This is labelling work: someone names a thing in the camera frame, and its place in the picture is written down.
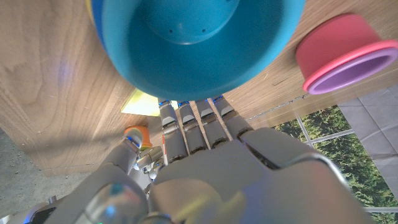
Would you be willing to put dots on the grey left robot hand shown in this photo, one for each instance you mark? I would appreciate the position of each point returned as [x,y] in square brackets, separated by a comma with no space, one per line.
[248,180]

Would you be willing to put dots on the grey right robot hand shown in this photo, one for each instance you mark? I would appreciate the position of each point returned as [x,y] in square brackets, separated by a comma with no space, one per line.
[150,158]

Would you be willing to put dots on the yellow sticky note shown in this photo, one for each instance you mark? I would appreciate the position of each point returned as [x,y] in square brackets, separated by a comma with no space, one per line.
[140,105]

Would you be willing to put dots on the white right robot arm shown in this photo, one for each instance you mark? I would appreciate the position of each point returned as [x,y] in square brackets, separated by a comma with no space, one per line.
[28,214]

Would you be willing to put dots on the orange plastic bowl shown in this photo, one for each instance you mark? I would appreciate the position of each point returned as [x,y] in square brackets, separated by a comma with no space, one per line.
[144,133]

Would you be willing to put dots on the teal plastic bowl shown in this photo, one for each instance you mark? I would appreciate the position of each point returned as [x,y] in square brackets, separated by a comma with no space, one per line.
[192,68]

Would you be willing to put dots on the purple plastic bowl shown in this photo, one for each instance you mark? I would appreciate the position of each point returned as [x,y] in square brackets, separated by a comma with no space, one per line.
[351,74]

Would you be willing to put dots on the blue plastic bowl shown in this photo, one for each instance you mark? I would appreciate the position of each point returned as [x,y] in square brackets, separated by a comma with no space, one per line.
[98,18]

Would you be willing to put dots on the pink plastic bowl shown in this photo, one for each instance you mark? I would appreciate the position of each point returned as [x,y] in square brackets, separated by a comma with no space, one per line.
[332,43]

